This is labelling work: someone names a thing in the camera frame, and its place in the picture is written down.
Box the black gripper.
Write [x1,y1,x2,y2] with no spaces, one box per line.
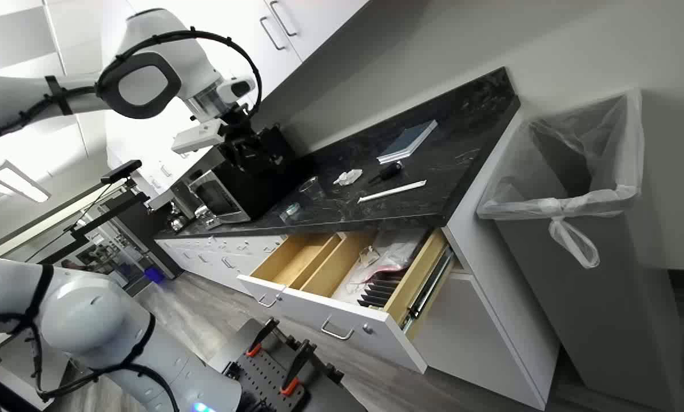
[220,101,268,174]

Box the white straw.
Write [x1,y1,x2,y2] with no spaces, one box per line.
[355,179,431,205]

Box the wooden drawer with cutlery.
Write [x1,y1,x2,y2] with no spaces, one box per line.
[282,225,459,374]

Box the crumpled white paper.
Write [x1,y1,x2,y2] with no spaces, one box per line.
[332,166,365,189]

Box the white upper cabinet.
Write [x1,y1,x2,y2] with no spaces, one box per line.
[41,0,372,196]

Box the blue book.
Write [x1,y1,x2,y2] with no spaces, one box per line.
[375,116,441,166]

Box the clear plastic cutlery bag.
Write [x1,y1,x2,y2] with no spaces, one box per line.
[332,231,428,303]

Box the black plastic knives pack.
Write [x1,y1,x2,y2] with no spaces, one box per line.
[355,272,405,309]

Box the black clamp orange tip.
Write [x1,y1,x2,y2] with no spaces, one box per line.
[246,318,282,362]
[279,339,319,399]

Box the ceiling light panel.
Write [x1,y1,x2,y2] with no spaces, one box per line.
[0,160,53,205]

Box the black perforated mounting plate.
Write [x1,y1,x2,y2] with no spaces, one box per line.
[222,318,348,412]

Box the white base cabinet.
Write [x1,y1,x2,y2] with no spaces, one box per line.
[157,105,564,412]

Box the clear plastic bin liner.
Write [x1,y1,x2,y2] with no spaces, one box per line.
[473,89,648,270]

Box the grey trash bin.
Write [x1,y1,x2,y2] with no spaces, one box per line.
[476,86,683,412]

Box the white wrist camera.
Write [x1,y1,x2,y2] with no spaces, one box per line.
[170,119,229,155]

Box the silver upper cabinet handle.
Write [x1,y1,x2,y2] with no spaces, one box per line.
[270,0,303,39]
[258,14,289,53]

